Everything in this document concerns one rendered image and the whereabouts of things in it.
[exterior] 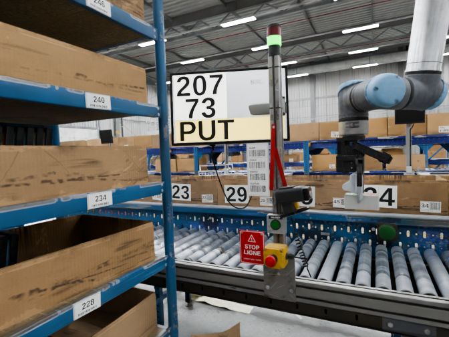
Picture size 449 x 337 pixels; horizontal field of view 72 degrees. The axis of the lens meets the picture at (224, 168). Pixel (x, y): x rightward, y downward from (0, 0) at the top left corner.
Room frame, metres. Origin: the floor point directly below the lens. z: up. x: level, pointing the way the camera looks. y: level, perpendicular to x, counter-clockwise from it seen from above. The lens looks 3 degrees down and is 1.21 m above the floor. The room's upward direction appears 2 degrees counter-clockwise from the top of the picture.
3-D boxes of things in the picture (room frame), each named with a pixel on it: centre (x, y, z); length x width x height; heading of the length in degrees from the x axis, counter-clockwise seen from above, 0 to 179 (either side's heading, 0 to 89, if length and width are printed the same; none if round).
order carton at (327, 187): (1.76, -0.54, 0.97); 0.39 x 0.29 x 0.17; 64
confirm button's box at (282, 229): (1.10, -0.18, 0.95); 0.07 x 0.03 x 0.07; 64
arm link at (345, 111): (0.99, -0.42, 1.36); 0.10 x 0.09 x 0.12; 9
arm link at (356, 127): (0.99, -0.42, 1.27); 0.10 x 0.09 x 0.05; 152
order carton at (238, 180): (1.94, -0.19, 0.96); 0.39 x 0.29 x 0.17; 63
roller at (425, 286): (1.16, -0.74, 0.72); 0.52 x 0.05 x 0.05; 154
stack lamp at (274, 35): (1.13, -0.20, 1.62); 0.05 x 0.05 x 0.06
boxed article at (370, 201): (0.99, -0.44, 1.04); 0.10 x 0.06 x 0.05; 63
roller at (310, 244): (1.36, -0.33, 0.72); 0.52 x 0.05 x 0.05; 154
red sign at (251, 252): (1.13, -0.12, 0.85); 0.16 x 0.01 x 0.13; 64
